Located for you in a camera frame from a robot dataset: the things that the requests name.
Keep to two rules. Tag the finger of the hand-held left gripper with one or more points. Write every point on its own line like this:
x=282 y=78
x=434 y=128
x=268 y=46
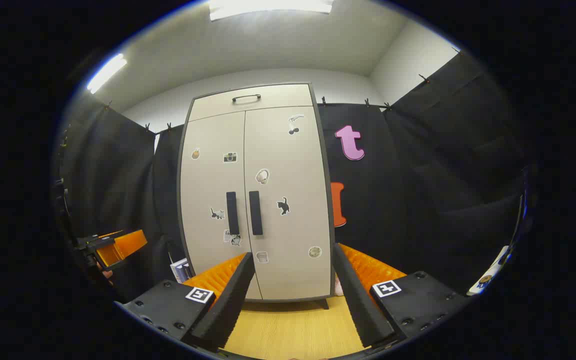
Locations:
x=128 y=242

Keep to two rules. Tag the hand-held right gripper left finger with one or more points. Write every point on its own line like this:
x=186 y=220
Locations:
x=228 y=310

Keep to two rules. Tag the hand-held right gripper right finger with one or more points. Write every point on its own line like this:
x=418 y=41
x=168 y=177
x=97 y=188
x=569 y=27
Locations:
x=363 y=310

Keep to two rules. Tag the camera sticker shoe cabinet door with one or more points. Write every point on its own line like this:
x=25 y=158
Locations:
x=208 y=185

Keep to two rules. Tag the white double-door shoe cabinet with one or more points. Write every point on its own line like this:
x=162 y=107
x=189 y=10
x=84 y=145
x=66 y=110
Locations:
x=208 y=107

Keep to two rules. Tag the headphone sticker shoe cabinet door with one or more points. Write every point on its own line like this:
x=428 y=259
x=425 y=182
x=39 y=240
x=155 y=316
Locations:
x=298 y=165

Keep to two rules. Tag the white book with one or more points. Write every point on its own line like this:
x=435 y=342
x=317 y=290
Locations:
x=176 y=270

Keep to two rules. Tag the dark blue book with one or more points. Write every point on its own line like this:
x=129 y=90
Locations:
x=186 y=272

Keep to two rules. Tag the colourful printed card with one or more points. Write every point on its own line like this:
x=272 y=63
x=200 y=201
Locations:
x=488 y=280

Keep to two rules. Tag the black backdrop cloth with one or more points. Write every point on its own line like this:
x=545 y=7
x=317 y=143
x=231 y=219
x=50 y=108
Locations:
x=418 y=175

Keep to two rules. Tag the long ceiling light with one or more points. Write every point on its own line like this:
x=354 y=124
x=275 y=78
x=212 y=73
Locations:
x=106 y=73
x=268 y=6

